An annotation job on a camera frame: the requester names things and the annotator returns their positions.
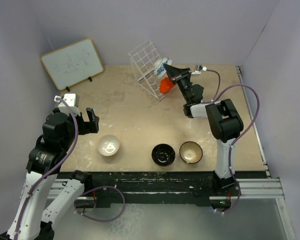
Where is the aluminium rail frame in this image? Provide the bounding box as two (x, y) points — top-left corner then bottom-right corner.
(22, 65), (296, 240)

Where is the whiteboard with wooden frame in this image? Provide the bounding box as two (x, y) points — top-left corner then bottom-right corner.
(40, 37), (104, 91)

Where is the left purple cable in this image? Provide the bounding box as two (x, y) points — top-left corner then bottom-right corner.
(13, 97), (127, 240)

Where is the blue and white bowl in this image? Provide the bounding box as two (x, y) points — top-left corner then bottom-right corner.
(153, 57), (173, 79)

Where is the black glossy bowl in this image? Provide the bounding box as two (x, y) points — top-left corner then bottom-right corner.
(151, 143), (176, 167)

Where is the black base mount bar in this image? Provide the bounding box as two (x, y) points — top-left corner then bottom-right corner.
(57, 171), (241, 208)

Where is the brown patterned bowl cream inside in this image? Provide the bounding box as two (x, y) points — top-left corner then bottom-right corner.
(179, 141), (204, 164)

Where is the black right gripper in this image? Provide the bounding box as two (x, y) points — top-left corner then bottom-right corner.
(163, 65), (192, 103)

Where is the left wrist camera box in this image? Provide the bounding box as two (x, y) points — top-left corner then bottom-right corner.
(54, 93), (80, 116)

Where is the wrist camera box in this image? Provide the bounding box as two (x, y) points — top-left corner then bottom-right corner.
(54, 93), (80, 116)
(191, 64), (207, 76)

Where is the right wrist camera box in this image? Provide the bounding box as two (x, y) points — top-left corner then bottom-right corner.
(191, 64), (207, 76)

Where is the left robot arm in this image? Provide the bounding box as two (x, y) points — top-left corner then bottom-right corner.
(0, 107), (100, 240)

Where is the white wire dish rack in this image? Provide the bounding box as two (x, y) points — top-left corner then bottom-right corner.
(128, 40), (167, 100)

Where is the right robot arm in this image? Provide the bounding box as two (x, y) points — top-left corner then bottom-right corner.
(163, 63), (244, 196)

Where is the white bowl with orange rim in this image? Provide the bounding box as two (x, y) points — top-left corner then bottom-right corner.
(97, 134), (121, 157)

